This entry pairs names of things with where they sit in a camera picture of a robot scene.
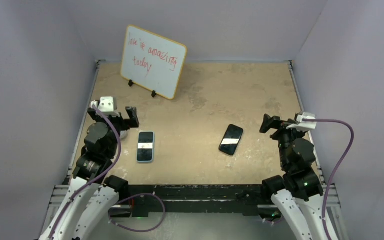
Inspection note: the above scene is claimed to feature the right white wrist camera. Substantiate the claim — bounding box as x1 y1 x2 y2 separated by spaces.
286 111 317 132

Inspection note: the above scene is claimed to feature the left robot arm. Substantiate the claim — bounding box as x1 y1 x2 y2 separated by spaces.
40 105 140 240

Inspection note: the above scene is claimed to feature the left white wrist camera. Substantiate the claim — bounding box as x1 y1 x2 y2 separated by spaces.
98 96 118 113

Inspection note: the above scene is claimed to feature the white board with orange frame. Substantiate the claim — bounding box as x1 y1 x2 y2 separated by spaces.
120 24 188 100

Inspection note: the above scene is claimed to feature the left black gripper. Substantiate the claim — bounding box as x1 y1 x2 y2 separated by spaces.
89 106 138 157

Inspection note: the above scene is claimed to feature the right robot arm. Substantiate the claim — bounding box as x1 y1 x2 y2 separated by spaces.
259 112 338 240

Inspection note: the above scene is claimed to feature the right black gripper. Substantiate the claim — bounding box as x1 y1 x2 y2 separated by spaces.
259 114 304 169

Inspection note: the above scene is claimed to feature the black phone in black case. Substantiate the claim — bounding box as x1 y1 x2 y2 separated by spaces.
218 124 244 156

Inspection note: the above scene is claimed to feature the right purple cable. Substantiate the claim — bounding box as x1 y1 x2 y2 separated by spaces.
263 118 355 240

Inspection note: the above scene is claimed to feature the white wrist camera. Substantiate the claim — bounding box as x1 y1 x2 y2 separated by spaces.
98 96 118 113
286 111 317 132

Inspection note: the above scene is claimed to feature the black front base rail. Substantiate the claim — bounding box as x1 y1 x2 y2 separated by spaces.
109 184 281 220

